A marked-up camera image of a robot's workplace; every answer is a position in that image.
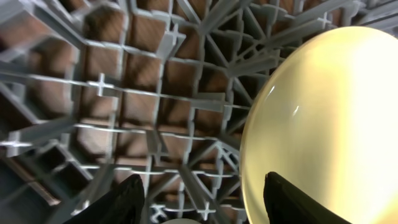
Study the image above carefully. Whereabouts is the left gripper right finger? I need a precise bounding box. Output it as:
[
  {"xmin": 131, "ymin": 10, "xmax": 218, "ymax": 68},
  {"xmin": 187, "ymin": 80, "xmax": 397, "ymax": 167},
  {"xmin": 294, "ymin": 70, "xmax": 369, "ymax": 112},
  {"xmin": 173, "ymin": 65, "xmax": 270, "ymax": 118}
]
[{"xmin": 263, "ymin": 172, "xmax": 349, "ymax": 224}]

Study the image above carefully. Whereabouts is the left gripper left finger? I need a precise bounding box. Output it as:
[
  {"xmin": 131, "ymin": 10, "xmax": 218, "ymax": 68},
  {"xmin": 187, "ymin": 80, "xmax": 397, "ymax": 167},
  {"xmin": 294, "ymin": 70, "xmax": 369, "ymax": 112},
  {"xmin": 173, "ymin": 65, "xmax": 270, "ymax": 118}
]
[{"xmin": 63, "ymin": 174, "xmax": 145, "ymax": 224}]

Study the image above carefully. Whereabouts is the yellow round plate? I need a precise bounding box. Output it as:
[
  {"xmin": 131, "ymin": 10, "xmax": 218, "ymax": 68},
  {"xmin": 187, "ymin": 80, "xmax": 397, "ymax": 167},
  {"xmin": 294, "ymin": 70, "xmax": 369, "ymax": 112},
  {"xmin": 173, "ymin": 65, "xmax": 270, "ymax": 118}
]
[{"xmin": 239, "ymin": 27, "xmax": 397, "ymax": 223}]

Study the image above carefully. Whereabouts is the grey plastic dish rack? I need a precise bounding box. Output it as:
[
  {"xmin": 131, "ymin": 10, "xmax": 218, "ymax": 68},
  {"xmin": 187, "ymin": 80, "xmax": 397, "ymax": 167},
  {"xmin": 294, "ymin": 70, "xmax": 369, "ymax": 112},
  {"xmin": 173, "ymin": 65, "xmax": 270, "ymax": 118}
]
[{"xmin": 1, "ymin": 0, "xmax": 397, "ymax": 223}]

